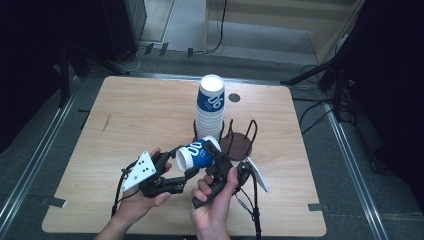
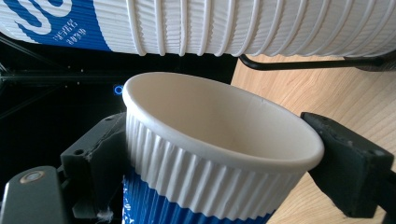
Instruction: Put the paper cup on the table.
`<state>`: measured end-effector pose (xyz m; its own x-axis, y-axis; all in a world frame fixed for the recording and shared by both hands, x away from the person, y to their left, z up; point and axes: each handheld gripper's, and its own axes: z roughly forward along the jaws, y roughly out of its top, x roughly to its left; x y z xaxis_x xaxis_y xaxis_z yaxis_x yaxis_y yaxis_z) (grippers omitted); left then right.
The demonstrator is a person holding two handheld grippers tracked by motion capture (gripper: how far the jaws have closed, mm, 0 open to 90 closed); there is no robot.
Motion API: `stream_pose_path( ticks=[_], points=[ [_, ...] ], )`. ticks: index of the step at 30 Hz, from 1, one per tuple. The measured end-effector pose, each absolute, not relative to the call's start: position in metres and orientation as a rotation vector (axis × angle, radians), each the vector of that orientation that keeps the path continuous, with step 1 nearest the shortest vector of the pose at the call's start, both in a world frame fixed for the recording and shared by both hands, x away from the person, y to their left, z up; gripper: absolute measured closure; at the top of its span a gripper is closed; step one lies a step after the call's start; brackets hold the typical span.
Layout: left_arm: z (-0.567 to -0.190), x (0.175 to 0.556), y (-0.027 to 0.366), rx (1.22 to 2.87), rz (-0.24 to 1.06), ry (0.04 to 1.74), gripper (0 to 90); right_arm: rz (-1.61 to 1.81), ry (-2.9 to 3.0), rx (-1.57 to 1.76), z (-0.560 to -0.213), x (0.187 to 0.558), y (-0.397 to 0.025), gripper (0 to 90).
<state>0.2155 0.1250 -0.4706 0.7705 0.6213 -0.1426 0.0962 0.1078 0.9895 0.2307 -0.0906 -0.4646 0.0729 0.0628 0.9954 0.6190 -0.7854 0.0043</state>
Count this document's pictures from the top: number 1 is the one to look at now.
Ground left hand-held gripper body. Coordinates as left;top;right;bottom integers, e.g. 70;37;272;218
120;150;188;199

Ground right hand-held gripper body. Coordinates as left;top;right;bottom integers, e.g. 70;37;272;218
192;156;270;210

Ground single blue-white paper cup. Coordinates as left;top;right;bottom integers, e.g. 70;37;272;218
175;135;222;173

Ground black wire cup holder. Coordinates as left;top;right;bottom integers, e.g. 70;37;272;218
191;118;259;162

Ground stack of blue-white paper cups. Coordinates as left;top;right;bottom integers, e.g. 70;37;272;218
194;74;227;144

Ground person's left hand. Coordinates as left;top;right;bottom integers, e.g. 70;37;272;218
111;148;174;229

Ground person's right hand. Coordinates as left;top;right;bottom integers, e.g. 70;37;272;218
190;166;240;236

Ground grey tape strip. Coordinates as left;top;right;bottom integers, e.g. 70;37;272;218
307;202;330;213
39;196;68;209

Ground dark cabinet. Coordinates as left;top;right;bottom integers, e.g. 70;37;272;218
99;0;148;63

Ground black metal stand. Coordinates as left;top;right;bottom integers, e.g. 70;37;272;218
279;46;358;123

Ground light wooden platform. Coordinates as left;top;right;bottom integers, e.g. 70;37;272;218
203;0;365;65

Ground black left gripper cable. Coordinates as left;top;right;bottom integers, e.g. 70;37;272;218
110;159;143;218

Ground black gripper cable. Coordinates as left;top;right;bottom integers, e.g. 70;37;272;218
233;161;264;240
110;159;143;218

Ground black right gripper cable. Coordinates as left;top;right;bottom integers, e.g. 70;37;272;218
233;161;264;240

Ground black floor cables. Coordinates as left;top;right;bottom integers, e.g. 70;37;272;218
292;63;351;136

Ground white floor cable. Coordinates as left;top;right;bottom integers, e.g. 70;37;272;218
121;44;149;74

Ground metal floor rail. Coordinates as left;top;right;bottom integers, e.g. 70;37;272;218
0;75;83;231
322;99;390;240

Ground black hanging cable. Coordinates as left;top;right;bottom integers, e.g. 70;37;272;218
191;0;229;56

